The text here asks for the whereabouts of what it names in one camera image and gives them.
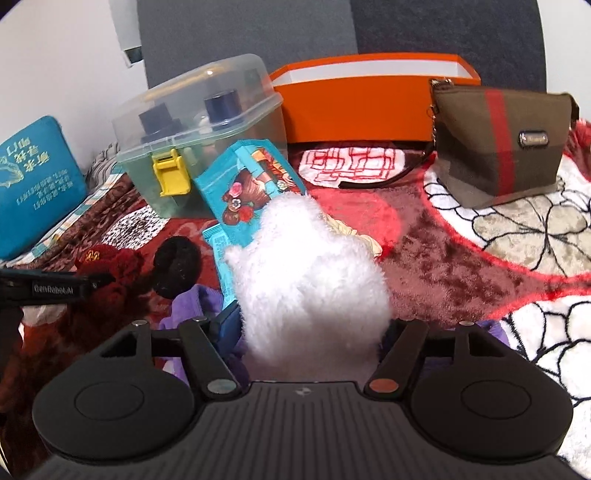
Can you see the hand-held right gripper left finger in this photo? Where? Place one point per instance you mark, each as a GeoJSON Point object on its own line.
{"type": "Point", "coordinates": [228, 327]}

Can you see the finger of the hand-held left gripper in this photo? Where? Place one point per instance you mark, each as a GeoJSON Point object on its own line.
{"type": "Point", "coordinates": [99, 279]}

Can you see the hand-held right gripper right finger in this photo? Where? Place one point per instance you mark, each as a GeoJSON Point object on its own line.
{"type": "Point", "coordinates": [401, 341]}

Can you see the dark red knitted item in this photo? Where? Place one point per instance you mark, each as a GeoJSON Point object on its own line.
{"type": "Point", "coordinates": [115, 277]}

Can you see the purple towel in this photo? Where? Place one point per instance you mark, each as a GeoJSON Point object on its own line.
{"type": "Point", "coordinates": [198, 304]}

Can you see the white plush toy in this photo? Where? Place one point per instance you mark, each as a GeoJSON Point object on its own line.
{"type": "Point", "coordinates": [309, 286]}

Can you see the teal printed packet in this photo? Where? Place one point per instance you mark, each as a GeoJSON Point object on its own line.
{"type": "Point", "coordinates": [249, 184]}

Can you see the orange box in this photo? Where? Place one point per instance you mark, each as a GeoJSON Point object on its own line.
{"type": "Point", "coordinates": [360, 110]}

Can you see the brown leopard-print blanket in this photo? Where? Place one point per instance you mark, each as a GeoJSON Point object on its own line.
{"type": "Point", "coordinates": [129, 221]}

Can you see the black pompom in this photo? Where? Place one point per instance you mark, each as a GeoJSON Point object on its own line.
{"type": "Point", "coordinates": [178, 265]}

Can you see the red floral blanket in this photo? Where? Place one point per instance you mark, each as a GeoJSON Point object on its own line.
{"type": "Point", "coordinates": [438, 258]}

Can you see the teal cushion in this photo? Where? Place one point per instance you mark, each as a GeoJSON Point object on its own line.
{"type": "Point", "coordinates": [37, 184]}

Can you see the cream scrunchie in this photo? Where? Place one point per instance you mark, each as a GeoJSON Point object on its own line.
{"type": "Point", "coordinates": [355, 235]}

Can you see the striped bedding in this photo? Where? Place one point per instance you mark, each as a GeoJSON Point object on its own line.
{"type": "Point", "coordinates": [101, 161]}

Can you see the white red-patterned cloth pad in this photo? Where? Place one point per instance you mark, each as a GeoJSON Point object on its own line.
{"type": "Point", "coordinates": [351, 164]}

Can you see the clear plastic storage box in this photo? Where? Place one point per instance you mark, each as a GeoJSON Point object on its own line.
{"type": "Point", "coordinates": [194, 110]}

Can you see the brown striped pouch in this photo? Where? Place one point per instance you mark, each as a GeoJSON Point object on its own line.
{"type": "Point", "coordinates": [489, 147]}

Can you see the light grey felt panel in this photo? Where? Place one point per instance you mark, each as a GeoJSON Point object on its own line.
{"type": "Point", "coordinates": [240, 32]}

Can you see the dark grey felt panel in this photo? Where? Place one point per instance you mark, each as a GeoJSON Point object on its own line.
{"type": "Point", "coordinates": [448, 27]}

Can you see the small wall display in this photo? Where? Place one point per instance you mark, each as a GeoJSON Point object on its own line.
{"type": "Point", "coordinates": [130, 55]}

